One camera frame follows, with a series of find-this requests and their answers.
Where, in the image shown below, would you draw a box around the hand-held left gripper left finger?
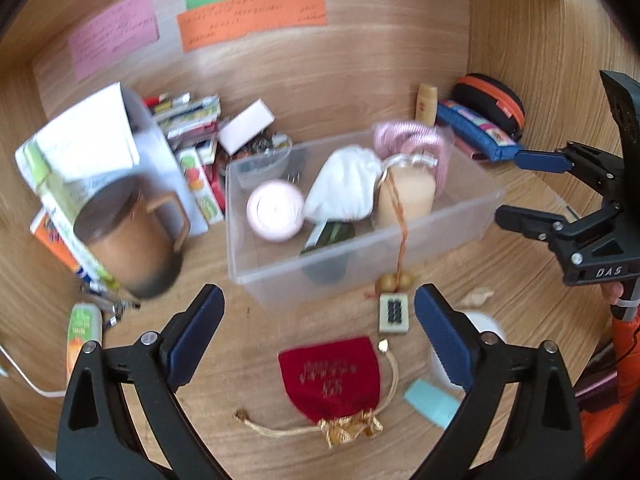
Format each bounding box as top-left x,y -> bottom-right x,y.
56,284 -> 231,480

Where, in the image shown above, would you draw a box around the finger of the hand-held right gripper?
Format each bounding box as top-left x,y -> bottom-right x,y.
495,204 -> 622,254
512,142 -> 626,199

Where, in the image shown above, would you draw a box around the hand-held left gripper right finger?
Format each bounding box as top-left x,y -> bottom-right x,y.
414,283 -> 586,480

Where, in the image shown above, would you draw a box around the clear plastic bin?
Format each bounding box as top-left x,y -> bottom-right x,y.
225,126 -> 507,312

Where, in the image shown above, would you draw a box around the beige jar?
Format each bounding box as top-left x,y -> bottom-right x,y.
372,152 -> 444,231

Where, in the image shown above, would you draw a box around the pink cord bundle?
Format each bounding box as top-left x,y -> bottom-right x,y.
373,119 -> 449,197

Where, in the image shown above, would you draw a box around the pink round case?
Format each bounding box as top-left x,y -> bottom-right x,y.
246,180 -> 306,244

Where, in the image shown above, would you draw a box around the dark green spray bottle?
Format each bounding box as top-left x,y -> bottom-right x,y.
299,220 -> 357,285

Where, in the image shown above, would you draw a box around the white cloth pouch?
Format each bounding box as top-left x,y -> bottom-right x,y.
302,145 -> 384,224

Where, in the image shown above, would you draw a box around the wooden desktop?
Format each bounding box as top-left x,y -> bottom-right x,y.
0,125 -> 618,480

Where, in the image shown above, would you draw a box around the person's right hand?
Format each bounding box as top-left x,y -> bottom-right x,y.
602,282 -> 627,307

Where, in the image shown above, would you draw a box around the small seashell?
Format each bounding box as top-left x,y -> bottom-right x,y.
459,287 -> 494,309

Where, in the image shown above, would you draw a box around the mahjong tile charm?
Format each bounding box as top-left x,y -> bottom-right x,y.
364,170 -> 417,336

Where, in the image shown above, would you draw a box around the light blue eraser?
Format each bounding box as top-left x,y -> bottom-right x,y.
403,378 -> 464,429

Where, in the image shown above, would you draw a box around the blue pencil pouch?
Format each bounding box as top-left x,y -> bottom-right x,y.
434,98 -> 527,163

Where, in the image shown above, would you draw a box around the black and orange zip case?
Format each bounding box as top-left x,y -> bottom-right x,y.
450,73 -> 527,142

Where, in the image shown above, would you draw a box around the metal nail clipper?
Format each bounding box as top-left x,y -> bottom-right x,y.
81,282 -> 142,329

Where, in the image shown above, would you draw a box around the brown ceramic mug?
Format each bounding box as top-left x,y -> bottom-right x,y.
73,175 -> 192,299

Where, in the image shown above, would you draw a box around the green and orange tube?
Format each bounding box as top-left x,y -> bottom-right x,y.
66,302 -> 104,387

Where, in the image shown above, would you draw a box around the beige small bottle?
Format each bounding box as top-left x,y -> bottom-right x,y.
414,83 -> 439,126

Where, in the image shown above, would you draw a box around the fruit-print box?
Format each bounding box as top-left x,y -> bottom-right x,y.
177,147 -> 226,226

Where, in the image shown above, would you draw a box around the orange sunscreen tube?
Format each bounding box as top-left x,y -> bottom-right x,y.
29,209 -> 90,280

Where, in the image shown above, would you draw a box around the white paper sheets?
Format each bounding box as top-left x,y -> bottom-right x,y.
120,87 -> 209,239

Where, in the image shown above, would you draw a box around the small clear bowl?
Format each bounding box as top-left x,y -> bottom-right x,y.
232,147 -> 294,191

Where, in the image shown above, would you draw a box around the yellow-green spray bottle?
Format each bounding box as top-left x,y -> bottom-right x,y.
15,140 -> 122,291

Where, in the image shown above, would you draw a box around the small white box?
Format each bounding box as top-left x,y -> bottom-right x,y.
218,98 -> 276,155

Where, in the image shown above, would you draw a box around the pile of snack packets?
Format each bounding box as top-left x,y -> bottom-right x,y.
142,91 -> 222,142

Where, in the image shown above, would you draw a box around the pink paper note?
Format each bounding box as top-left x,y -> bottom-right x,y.
68,0 -> 161,82

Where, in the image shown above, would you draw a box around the orange paper note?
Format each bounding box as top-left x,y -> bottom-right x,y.
176,0 -> 329,53

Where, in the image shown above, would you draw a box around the red velvet drawstring pouch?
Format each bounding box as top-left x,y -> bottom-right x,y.
234,335 -> 401,449

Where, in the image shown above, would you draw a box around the white cable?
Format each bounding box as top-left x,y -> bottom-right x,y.
0,344 -> 67,399

